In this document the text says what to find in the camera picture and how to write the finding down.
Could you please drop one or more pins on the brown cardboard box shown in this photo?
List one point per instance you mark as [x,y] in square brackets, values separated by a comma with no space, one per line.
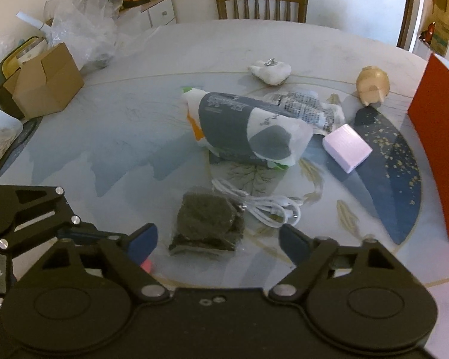
[48,82]

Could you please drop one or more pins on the beige pig toy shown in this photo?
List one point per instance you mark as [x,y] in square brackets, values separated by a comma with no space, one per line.
[372,82]

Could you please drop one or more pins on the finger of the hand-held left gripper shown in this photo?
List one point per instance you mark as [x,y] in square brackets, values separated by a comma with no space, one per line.
[89,234]

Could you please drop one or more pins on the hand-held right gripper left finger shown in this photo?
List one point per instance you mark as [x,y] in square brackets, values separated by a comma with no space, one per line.
[144,241]

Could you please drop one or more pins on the red bag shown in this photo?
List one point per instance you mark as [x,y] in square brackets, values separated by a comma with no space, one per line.
[431,31]

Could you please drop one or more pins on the white plush toy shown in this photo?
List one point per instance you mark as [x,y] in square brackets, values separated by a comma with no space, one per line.
[271,73]

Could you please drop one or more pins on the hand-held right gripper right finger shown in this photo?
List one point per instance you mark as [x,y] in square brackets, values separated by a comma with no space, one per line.
[293,245]

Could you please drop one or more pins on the dark scouring pad pack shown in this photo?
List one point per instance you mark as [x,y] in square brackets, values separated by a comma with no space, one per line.
[205,217]

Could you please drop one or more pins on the clear printed plastic packet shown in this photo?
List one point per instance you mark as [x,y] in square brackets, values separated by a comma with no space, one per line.
[306,110]

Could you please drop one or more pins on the printed cardboard carton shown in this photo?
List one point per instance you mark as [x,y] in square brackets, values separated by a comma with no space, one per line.
[443,33]

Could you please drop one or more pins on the white plastic bag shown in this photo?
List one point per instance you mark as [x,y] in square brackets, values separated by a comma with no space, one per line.
[0,134]

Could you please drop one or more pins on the white paper roll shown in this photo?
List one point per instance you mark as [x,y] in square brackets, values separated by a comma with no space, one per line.
[31,20]

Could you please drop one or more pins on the clear plastic bags pile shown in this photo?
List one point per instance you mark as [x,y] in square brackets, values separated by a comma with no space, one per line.
[82,26]

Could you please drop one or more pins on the yellow rimmed food container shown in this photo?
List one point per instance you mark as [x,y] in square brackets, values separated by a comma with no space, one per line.
[30,50]

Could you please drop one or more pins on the red cardboard box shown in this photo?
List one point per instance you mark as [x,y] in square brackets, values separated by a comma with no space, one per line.
[441,138]

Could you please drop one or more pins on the blue white packaged roll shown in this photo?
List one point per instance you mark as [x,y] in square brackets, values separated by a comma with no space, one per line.
[239,123]

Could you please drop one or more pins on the marble patterned desktop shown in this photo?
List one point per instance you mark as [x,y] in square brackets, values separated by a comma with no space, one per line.
[134,119]

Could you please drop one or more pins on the pink rectangular box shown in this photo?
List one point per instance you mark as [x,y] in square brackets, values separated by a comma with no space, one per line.
[346,147]

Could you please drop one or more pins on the white small cabinet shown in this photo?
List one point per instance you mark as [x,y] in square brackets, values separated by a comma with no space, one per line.
[161,13]

